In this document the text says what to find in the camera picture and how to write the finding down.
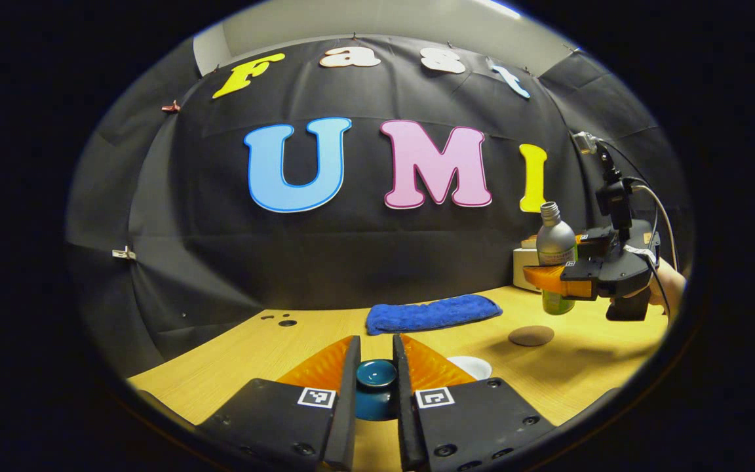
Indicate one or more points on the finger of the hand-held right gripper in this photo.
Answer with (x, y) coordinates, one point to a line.
(580, 278)
(597, 244)

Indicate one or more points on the teal teacup lid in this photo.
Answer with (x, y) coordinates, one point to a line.
(376, 373)

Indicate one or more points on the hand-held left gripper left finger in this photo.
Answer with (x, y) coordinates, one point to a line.
(343, 426)

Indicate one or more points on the red clip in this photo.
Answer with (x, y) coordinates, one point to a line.
(171, 106)

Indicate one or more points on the round brown coaster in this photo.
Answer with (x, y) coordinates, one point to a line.
(531, 335)

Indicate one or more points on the bread slice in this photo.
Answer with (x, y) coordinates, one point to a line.
(529, 242)

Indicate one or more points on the black backdrop cloth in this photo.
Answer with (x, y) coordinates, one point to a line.
(351, 262)

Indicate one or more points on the white and teal teacup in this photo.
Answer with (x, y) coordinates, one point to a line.
(476, 367)

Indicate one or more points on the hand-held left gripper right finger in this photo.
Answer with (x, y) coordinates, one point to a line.
(406, 423)

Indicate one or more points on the silver green water bottle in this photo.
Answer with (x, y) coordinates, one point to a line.
(554, 239)

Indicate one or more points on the white clip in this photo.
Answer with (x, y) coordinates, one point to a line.
(124, 253)

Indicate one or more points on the white toaster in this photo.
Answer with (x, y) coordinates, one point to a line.
(518, 259)

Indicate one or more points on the blue towel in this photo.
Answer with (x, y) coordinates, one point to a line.
(430, 314)

